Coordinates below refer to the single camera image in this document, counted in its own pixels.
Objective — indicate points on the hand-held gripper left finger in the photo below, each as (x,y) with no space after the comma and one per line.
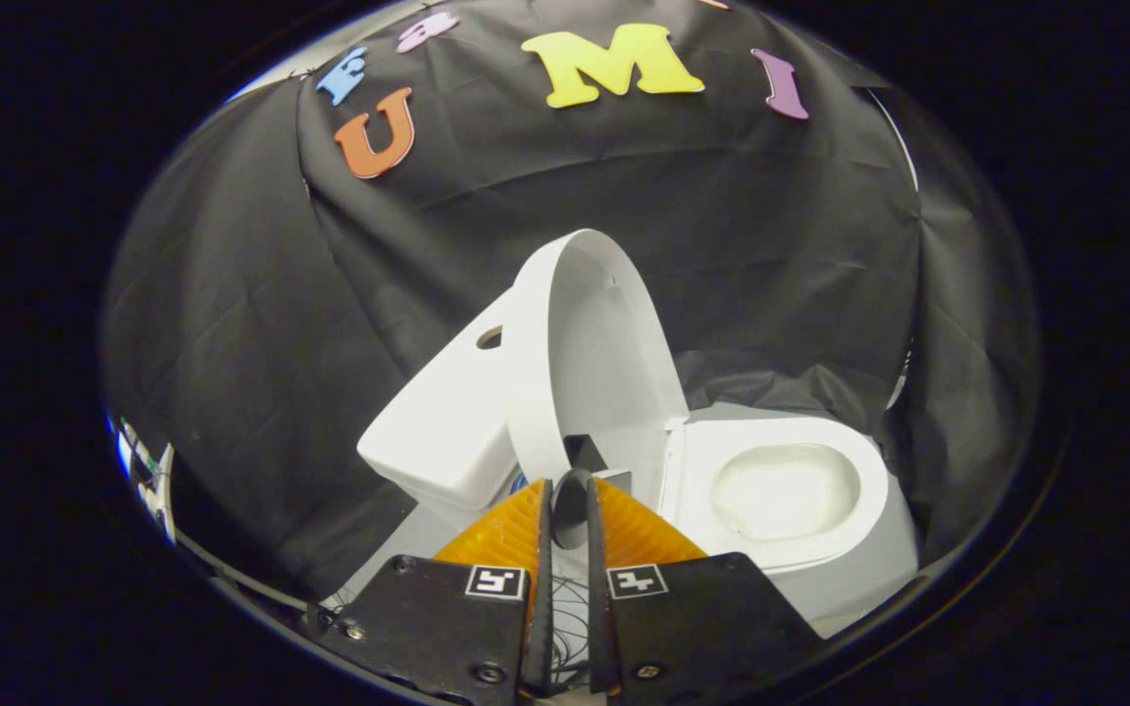
(428,628)

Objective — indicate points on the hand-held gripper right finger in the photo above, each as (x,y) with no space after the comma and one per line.
(693,628)

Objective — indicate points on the black backdrop cloth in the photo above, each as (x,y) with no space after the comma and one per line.
(281,343)

